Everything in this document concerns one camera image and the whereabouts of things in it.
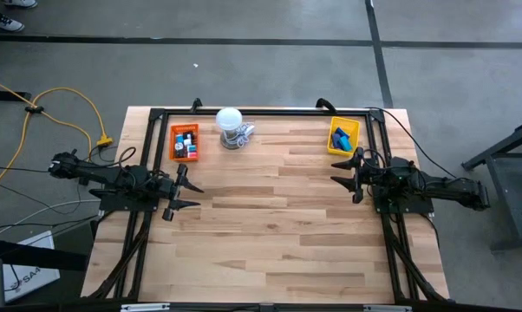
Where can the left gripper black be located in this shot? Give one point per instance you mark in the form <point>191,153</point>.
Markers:
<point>174,190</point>

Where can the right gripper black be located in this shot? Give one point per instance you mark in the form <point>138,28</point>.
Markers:
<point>360,173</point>

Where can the teal rectangular block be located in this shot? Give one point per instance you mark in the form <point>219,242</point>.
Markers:
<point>347,144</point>

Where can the dark blue box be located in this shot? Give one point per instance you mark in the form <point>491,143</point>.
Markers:
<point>336,141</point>

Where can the black white cube plug adapter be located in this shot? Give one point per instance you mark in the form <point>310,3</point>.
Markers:
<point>187,142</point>

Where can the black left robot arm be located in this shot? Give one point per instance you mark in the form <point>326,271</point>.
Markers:
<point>113,177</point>

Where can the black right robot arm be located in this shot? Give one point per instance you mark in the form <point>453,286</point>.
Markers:
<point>443,190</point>

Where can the yellow plastic basket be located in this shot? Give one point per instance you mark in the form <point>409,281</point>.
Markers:
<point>352,123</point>

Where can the orange plastic basket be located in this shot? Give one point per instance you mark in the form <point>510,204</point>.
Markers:
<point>185,127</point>

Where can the white bulb table lamp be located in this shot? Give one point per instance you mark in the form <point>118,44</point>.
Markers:
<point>229,119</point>

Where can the black metal stand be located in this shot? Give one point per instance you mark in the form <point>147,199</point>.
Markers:
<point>500,186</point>

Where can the white printed box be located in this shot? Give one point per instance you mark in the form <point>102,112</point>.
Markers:
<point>40,281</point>

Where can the black floor beam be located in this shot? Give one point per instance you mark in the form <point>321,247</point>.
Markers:
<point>27,255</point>

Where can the black floor bar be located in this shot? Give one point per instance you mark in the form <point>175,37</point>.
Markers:
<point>5,95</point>

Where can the person's shoe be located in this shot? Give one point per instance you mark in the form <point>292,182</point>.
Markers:
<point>7,24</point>
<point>20,2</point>

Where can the black aluminium table frame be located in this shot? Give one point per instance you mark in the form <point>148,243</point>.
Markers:
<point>265,112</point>

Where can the silver metal bracket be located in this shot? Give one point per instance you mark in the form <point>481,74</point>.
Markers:
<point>144,307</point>
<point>386,308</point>

